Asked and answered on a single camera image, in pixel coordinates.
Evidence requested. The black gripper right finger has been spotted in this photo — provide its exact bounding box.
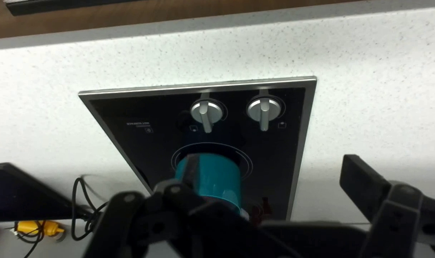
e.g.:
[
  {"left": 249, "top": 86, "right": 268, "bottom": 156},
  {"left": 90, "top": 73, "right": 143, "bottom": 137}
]
[{"left": 339, "top": 153, "right": 435, "bottom": 258}]

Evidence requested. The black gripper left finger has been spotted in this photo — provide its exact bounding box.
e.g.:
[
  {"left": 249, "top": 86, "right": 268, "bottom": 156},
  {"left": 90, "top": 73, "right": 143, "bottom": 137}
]
[{"left": 82, "top": 154, "right": 301, "bottom": 258}]

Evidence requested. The teal cooking pot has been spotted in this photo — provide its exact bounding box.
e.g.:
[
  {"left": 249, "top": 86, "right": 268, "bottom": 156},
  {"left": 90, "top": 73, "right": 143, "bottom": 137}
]
[{"left": 173, "top": 152, "right": 251, "bottom": 222}]

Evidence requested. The black glass cooktop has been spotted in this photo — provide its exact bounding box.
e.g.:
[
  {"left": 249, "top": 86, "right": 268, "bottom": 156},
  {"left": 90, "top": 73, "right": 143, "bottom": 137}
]
[{"left": 78, "top": 76, "right": 319, "bottom": 222}]

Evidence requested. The black laptop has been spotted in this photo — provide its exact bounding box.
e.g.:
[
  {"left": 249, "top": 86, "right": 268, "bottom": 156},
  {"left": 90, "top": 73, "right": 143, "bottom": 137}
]
[{"left": 0, "top": 160, "right": 89, "bottom": 223}]

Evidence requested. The silver cooktop knob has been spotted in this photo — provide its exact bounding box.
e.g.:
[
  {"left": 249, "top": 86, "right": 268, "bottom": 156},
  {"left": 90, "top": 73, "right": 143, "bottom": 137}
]
[
  {"left": 245, "top": 91, "right": 286, "bottom": 133},
  {"left": 189, "top": 93, "right": 228, "bottom": 136}
]

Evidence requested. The long wooden fascia panel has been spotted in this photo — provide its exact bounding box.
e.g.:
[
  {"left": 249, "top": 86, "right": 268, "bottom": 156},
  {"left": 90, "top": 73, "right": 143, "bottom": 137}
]
[{"left": 0, "top": 0, "right": 372, "bottom": 41}]

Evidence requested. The black counter cable bundle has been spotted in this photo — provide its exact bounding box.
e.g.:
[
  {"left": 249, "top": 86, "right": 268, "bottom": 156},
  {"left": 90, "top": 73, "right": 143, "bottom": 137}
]
[{"left": 69, "top": 174, "right": 110, "bottom": 243}]

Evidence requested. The yellow cable connector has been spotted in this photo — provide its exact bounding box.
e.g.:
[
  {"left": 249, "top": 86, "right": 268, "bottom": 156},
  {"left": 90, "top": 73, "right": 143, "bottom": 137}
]
[{"left": 13, "top": 217, "right": 68, "bottom": 240}]

